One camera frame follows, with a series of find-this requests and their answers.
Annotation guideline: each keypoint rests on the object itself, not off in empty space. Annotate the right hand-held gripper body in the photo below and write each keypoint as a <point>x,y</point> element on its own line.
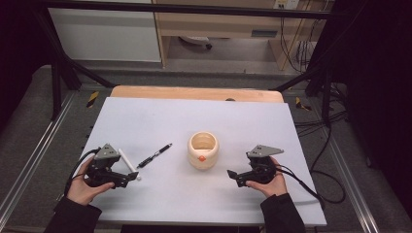
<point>264,165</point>

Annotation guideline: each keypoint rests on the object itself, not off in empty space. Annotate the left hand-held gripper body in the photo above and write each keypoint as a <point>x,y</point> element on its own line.
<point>103,165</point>

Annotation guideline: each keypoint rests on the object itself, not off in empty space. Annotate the beige ceramic cup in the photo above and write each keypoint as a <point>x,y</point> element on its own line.
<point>203,152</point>

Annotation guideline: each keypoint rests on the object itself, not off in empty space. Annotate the person's right hand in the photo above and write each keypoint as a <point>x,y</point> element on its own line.
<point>275,186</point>

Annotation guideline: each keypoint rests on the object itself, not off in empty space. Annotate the person's left hand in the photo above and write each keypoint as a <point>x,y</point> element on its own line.
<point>80,189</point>

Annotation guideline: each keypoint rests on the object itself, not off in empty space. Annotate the long white stick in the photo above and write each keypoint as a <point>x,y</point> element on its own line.
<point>127,161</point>

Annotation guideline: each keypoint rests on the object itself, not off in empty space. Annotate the black pen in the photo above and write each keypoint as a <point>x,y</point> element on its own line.
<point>154,155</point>

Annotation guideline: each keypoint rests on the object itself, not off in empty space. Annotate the white table mat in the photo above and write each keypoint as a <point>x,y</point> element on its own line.
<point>181,200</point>

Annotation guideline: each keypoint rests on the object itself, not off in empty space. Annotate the yellow black tape strip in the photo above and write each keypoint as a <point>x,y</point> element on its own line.
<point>92,99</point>
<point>302,104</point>

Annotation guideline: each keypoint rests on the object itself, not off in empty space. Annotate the wooden table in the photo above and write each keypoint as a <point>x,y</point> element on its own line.
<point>194,93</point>

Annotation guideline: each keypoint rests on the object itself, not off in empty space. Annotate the white cabinet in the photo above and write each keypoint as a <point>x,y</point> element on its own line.
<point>107,35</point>

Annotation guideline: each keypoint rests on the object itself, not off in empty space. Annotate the white chair base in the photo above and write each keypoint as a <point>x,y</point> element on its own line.
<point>196,40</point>

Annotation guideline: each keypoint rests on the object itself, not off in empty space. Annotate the light wooden desk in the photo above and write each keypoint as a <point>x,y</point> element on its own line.
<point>220,22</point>

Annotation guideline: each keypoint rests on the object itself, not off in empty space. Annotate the aluminium floor rail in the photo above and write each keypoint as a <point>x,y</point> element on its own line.
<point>35,152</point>
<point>354,191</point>

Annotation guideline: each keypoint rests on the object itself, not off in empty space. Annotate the black metal frame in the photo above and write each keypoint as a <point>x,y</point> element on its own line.
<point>57,84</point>

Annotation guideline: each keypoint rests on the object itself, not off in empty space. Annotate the wall power socket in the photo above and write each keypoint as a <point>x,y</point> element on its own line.
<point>286,4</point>

